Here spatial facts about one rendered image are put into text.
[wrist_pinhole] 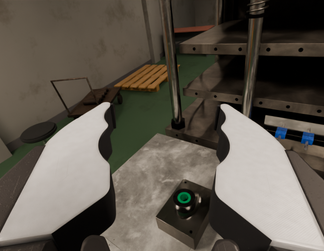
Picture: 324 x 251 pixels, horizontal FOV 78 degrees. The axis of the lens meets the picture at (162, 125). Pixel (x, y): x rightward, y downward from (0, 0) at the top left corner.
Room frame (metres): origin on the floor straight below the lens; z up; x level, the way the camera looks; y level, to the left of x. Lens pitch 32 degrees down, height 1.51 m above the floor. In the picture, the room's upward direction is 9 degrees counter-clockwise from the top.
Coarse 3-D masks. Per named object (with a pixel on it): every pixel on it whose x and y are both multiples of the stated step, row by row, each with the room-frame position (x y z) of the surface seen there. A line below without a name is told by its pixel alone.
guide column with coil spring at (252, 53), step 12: (252, 0) 0.86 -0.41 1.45; (252, 12) 0.85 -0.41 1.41; (264, 12) 0.84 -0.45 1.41; (252, 24) 0.85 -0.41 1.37; (252, 36) 0.84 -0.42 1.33; (252, 48) 0.84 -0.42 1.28; (252, 60) 0.84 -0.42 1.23; (252, 72) 0.84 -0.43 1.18; (252, 84) 0.84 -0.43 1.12; (252, 96) 0.84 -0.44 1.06; (252, 108) 0.84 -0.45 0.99
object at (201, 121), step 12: (192, 108) 1.32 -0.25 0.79; (204, 108) 1.29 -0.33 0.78; (240, 108) 1.21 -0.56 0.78; (264, 108) 1.16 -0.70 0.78; (192, 120) 1.15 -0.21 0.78; (204, 120) 1.13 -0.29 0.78; (252, 120) 1.04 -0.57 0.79; (264, 120) 1.02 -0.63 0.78; (168, 132) 1.09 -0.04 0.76; (180, 132) 1.03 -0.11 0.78; (192, 132) 1.01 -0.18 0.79; (204, 132) 0.99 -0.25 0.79; (216, 132) 0.97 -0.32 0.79; (204, 144) 0.93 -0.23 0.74; (216, 144) 0.88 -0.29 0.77; (312, 156) 0.67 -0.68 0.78
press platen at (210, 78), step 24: (216, 72) 1.29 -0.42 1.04; (240, 72) 1.22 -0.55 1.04; (264, 72) 1.16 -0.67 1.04; (288, 72) 1.10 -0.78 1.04; (312, 72) 1.05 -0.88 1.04; (192, 96) 1.08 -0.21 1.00; (216, 96) 1.01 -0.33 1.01; (240, 96) 0.91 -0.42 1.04; (264, 96) 0.86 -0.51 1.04; (288, 96) 0.82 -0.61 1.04; (312, 96) 0.79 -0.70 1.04
